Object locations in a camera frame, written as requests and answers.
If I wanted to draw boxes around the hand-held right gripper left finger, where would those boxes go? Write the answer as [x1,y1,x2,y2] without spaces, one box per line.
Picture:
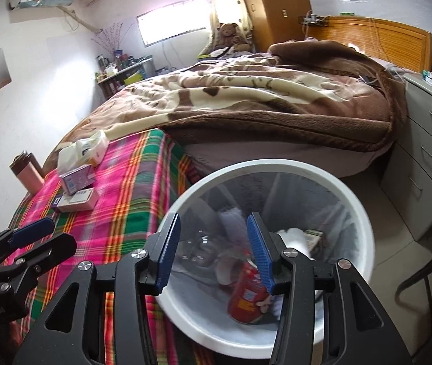
[12,212,182,365]

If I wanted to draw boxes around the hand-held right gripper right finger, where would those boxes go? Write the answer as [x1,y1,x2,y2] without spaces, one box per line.
[246,213,414,365]

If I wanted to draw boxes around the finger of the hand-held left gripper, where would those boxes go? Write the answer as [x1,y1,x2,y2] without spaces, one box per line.
[0,233,78,296]
[0,218,56,270]

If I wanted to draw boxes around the clear bottle with red label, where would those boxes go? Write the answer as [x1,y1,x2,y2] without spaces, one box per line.
[181,231,227,274]

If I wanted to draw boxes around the lavender foam fruit net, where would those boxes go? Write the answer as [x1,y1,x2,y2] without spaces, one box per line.
[219,207,253,244]

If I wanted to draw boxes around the red drink can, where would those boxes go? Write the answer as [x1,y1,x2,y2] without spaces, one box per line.
[227,260,273,325]

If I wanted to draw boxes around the small beige drink carton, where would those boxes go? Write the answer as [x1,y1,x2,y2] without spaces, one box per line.
[303,229,326,261]

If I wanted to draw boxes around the white trash bin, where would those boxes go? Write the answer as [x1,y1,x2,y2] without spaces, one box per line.
[156,160,376,360]

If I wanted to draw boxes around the flat white box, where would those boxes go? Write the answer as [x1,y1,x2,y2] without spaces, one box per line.
[51,187,99,214]

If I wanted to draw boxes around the pink mug with brown lid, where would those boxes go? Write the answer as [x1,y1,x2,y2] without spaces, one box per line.
[9,151,45,194]

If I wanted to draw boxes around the pink green plaid cloth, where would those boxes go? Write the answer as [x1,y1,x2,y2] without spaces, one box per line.
[2,128,217,365]

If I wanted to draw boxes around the small purple box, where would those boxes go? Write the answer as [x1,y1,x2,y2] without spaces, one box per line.
[59,165,96,194]

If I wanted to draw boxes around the bed mattress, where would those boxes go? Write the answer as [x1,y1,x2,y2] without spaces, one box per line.
[183,137,392,177]

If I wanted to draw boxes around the white tissue pack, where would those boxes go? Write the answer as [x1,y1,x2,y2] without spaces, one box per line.
[57,129,110,168]

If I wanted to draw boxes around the brown cream blanket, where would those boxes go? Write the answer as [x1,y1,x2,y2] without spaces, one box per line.
[45,40,409,160]

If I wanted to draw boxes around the black chair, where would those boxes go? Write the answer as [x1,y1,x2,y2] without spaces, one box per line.
[395,236,432,365]

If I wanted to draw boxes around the row of bottles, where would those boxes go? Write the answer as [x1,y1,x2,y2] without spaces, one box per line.
[95,51,141,75]

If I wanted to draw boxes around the grey drawer cabinet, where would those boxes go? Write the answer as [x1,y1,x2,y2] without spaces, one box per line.
[379,72,432,242]

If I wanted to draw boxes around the dried branches in vase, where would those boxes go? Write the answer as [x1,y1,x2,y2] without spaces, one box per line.
[90,21,137,59]

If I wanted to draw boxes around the air conditioner pipe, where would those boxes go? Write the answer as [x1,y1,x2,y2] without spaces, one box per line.
[60,5,103,34]

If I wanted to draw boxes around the brown teddy bear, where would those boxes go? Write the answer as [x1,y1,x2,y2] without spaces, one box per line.
[211,23,253,56]

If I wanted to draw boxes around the window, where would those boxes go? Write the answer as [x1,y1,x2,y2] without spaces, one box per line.
[136,0,207,46]

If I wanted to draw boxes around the wooden wardrobe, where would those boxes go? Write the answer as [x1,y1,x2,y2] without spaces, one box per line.
[235,0,312,52]

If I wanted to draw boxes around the wooden headboard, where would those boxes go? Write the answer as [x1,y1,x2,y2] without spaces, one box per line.
[307,16,432,75]

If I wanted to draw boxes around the black wall rack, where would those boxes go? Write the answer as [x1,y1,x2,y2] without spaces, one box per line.
[298,11,329,27]

